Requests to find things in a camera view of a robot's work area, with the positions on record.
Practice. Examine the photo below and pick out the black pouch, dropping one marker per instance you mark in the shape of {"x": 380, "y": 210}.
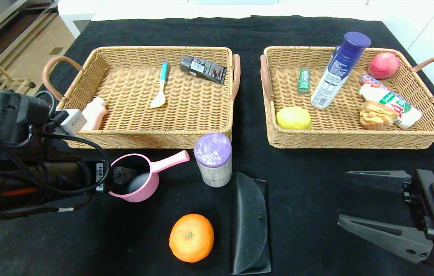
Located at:
{"x": 249, "y": 226}

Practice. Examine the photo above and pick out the purple lidded can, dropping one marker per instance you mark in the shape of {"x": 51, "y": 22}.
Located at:
{"x": 215, "y": 168}

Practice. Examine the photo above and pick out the white yoghurt drink bottle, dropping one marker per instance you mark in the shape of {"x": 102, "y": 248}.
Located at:
{"x": 403, "y": 106}

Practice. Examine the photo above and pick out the dark cosmetic tube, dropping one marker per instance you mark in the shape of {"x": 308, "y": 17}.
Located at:
{"x": 205, "y": 70}

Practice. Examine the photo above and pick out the grey shelf frame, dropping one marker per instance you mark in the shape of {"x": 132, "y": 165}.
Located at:
{"x": 9, "y": 23}

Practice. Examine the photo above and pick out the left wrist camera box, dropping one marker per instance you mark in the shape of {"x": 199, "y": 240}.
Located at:
{"x": 71, "y": 122}

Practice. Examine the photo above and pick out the blue capped spray can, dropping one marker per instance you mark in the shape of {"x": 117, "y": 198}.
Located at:
{"x": 335, "y": 76}

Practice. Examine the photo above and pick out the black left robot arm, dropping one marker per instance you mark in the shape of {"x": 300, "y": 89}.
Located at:
{"x": 2, "y": 115}

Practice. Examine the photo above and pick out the green gum pack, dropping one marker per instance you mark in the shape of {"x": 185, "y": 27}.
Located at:
{"x": 303, "y": 81}

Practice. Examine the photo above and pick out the pink lotion bottle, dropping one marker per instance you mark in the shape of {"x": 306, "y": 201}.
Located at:
{"x": 97, "y": 114}

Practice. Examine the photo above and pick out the red apple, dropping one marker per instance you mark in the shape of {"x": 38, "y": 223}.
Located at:
{"x": 383, "y": 65}

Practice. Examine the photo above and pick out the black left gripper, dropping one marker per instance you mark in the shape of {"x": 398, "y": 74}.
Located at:
{"x": 100, "y": 176}

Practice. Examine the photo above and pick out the black tablecloth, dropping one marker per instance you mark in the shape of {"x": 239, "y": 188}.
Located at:
{"x": 163, "y": 30}

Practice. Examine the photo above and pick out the wicker basket with food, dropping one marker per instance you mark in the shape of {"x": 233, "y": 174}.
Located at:
{"x": 339, "y": 119}

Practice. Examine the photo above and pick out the yellow lemon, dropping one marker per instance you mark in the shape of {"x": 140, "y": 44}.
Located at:
{"x": 293, "y": 118}

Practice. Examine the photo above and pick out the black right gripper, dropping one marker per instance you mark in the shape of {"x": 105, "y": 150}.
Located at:
{"x": 418, "y": 209}

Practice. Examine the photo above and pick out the pink saucepan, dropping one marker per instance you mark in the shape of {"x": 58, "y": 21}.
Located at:
{"x": 144, "y": 191}

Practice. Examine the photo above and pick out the small clear dark-capped bottle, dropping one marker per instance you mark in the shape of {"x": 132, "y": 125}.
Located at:
{"x": 335, "y": 48}

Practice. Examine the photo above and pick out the red blue wrapped snack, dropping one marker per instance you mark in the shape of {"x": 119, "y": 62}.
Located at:
{"x": 367, "y": 80}

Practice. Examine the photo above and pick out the wicker basket with spatula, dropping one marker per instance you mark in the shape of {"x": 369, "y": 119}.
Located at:
{"x": 201, "y": 111}

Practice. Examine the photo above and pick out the cream bread bun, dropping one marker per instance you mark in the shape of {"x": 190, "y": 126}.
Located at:
{"x": 378, "y": 115}

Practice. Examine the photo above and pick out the orange fruit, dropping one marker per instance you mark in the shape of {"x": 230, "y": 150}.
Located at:
{"x": 192, "y": 237}

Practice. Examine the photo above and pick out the beige wheeled metal rack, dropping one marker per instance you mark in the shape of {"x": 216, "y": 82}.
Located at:
{"x": 13, "y": 81}

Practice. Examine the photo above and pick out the white table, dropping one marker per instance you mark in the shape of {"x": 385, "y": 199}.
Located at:
{"x": 86, "y": 9}

